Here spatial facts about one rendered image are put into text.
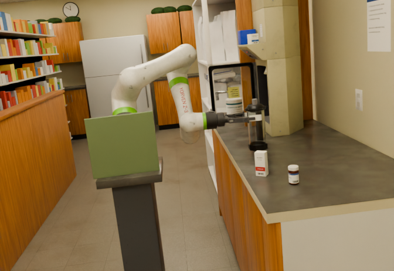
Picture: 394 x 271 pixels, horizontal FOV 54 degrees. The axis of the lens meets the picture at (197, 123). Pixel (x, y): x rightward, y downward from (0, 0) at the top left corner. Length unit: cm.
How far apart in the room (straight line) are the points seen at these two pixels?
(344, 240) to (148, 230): 100
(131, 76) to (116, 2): 604
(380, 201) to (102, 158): 125
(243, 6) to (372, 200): 163
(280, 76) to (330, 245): 117
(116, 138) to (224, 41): 196
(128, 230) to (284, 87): 122
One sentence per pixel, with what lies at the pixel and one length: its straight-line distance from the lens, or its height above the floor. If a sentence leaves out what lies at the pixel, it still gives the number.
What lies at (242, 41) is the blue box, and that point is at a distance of 256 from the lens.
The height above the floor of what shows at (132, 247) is 54.
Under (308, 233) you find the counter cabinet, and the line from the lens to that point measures 150.
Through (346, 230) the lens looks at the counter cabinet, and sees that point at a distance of 155.
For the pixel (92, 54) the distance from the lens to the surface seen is 730.
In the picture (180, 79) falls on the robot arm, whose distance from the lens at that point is 228.
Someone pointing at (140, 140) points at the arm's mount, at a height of 111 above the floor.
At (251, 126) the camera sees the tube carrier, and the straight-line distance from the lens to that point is 205.
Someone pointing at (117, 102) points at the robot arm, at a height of 129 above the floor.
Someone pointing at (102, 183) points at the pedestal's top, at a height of 93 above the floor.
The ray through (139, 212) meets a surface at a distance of 207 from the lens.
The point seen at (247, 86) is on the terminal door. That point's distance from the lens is 268.
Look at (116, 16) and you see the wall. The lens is 794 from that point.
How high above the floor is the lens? 154
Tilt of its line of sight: 11 degrees down
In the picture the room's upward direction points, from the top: 6 degrees counter-clockwise
